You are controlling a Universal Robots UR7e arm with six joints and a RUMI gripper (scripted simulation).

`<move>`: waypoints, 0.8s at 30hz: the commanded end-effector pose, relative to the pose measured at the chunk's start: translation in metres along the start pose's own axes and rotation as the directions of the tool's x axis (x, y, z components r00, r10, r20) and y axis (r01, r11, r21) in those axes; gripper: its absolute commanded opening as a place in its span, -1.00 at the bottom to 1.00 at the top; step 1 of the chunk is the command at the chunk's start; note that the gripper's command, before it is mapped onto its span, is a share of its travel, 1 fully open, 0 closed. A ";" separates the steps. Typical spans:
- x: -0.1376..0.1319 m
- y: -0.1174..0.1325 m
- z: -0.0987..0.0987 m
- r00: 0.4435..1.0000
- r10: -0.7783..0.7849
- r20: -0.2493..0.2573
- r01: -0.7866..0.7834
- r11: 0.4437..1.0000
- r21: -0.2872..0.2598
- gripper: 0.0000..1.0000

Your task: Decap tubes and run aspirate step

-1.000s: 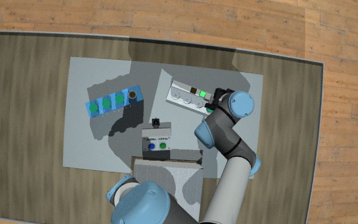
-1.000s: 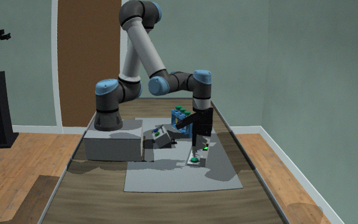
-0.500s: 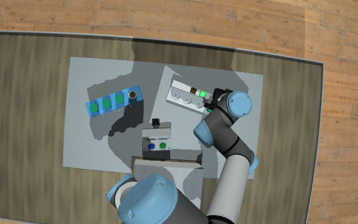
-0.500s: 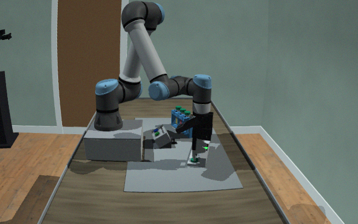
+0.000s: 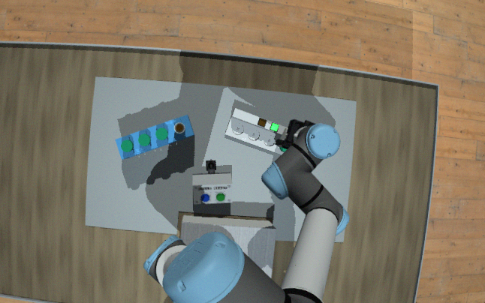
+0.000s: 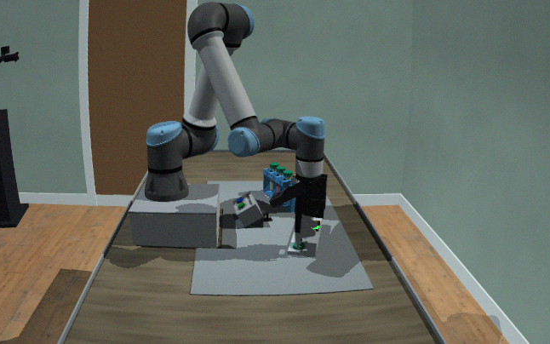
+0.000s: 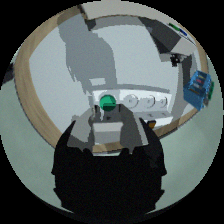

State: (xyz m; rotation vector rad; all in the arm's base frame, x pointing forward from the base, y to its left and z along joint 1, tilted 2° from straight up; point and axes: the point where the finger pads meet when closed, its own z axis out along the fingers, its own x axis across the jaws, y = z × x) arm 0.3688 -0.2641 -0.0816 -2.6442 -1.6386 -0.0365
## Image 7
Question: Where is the blue four-tube rack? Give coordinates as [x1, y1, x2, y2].
[183, 70, 211, 112]

